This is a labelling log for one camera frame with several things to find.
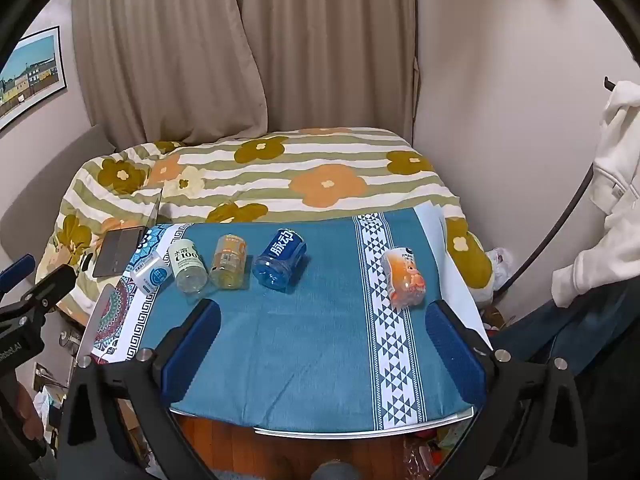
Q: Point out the orange label plastic cup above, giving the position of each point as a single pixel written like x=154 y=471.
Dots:
x=405 y=277

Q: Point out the clear plastic packaging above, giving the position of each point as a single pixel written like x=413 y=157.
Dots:
x=430 y=452

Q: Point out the grey laptop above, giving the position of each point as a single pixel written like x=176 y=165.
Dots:
x=120 y=255

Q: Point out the framed wall picture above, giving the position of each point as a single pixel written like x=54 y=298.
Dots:
x=30 y=75

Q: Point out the blue jeans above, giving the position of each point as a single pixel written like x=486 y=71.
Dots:
x=575 y=330

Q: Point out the yellow label plastic cup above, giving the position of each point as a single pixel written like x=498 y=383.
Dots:
x=228 y=261

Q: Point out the person's grey trouser leg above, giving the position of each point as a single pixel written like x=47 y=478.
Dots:
x=334 y=472

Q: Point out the black curved pole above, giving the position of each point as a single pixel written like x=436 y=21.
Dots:
x=565 y=225

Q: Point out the white green label plastic cup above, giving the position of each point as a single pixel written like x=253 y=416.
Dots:
x=189 y=269

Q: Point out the beige curtain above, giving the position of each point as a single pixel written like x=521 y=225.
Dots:
x=165 y=50
x=330 y=45

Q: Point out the blue patterned tablecloth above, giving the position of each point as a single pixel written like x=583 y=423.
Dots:
x=300 y=350

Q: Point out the white blue label plastic cup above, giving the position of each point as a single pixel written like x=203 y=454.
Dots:
x=148 y=275

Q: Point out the person's left hand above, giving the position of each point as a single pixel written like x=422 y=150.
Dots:
x=29 y=412

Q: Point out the floral striped blanket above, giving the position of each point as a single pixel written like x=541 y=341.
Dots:
x=310 y=175

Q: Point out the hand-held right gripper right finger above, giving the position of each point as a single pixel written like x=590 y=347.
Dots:
x=455 y=355

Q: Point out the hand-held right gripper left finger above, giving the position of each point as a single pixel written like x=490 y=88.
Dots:
x=192 y=350

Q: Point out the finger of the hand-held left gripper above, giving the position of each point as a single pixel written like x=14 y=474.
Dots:
x=15 y=270
x=52 y=285

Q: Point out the white hoodie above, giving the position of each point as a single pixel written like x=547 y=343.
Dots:
x=610 y=200

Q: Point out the white plastic bag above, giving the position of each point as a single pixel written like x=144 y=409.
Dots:
x=499 y=262

